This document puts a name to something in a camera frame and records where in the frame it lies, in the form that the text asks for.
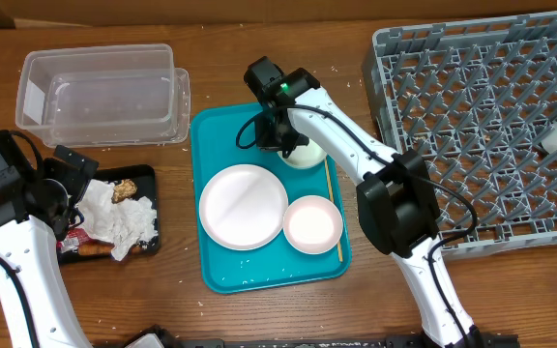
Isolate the grey dishwasher rack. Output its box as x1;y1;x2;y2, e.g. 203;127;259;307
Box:
363;12;557;259

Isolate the wooden chopstick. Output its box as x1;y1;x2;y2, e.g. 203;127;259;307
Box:
324;159;343;263

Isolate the red snack wrapper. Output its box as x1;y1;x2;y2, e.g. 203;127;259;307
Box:
56;228;92;253

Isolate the black plastic tray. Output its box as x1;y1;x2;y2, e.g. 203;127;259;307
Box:
56;164;161;265

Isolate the large white plate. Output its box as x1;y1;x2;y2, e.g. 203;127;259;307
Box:
198;164;288;251

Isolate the white bowl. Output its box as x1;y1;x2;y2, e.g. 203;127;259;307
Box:
277;140;327;170

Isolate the small white plate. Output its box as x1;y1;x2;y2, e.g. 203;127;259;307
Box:
283;195;343;255

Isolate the clear plastic storage bin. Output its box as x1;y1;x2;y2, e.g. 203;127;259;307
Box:
15;43;191;148

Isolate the white napkin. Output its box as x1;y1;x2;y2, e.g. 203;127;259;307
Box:
77;180;121;243
107;196;158;261

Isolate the brown food chunk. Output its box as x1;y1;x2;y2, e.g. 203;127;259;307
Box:
112;179;137;204

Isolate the teal serving tray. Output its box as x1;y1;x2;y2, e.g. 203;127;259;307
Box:
191;103;352;294

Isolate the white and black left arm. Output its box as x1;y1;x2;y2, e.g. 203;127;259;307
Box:
0;130;99;347

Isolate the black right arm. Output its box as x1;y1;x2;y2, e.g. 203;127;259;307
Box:
244;56;483;347

